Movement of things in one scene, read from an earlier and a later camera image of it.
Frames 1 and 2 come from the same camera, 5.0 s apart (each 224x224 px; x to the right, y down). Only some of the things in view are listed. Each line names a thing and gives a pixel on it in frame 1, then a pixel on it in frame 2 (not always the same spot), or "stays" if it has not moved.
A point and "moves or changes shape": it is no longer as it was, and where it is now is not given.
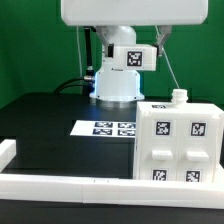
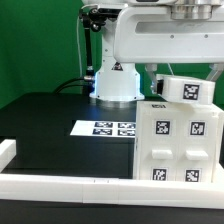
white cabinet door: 158,144 stays
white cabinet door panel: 198,147 stays
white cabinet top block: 135,57 moves or changes shape
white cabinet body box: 176,140 stays
